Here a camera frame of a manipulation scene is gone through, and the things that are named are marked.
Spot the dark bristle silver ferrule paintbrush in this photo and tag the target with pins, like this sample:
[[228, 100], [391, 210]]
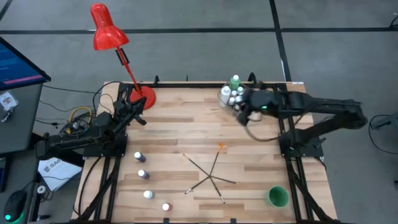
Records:
[[197, 185]]

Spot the grey brown paint bottle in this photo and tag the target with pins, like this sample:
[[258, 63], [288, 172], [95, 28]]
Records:
[[231, 101]]

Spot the white tape roll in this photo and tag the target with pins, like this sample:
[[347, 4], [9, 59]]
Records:
[[41, 189]]

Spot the black computer mouse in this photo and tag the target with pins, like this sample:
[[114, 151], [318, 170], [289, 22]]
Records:
[[14, 205]]

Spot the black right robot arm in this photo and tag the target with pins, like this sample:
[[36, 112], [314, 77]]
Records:
[[326, 104]]

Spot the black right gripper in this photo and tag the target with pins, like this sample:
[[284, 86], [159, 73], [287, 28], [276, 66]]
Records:
[[262, 104]]

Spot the computer monitor blue screen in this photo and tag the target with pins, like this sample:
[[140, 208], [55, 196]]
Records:
[[15, 67]]

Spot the metal keys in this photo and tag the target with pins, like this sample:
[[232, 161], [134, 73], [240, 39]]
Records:
[[7, 116]]

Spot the red desk lamp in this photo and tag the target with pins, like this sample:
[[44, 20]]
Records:
[[107, 31]]

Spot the green plastic cup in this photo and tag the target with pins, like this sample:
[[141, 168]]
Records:
[[278, 196]]

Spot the white card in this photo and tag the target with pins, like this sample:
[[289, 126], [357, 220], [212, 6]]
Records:
[[7, 101]]

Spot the large white paint bottle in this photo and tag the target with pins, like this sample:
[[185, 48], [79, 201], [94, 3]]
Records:
[[225, 95]]

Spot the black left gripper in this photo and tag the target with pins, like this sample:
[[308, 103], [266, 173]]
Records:
[[126, 112]]

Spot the orange paint bottle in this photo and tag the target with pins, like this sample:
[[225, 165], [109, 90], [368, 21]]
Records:
[[233, 93]]

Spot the large green paint bottle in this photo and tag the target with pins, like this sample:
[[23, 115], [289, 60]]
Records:
[[234, 83]]

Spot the red paint bottle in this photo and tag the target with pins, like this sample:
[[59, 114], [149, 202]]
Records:
[[166, 206]]

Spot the white printed booklet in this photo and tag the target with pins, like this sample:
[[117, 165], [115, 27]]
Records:
[[59, 174]]

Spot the black desk bar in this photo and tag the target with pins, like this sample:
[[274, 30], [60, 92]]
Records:
[[73, 160]]

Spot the pale grey paint bottle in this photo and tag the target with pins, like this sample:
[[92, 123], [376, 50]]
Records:
[[148, 194]]

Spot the maroon paint bottle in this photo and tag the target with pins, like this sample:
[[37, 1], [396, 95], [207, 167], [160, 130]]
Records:
[[237, 107]]

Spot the crossed paint brushes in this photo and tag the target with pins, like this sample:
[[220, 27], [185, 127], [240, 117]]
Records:
[[217, 190]]

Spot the dark green paint bottle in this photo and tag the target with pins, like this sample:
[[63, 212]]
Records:
[[238, 99]]

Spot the purple paint bottle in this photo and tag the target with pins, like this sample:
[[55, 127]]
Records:
[[142, 173]]

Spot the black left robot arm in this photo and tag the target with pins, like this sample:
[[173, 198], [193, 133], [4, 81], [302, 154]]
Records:
[[105, 146]]

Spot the black table clamp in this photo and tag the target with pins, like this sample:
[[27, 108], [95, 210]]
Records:
[[233, 221], [166, 221], [156, 79], [252, 77]]

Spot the clear plastic bin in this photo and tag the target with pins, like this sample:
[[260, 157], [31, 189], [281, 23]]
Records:
[[227, 107]]

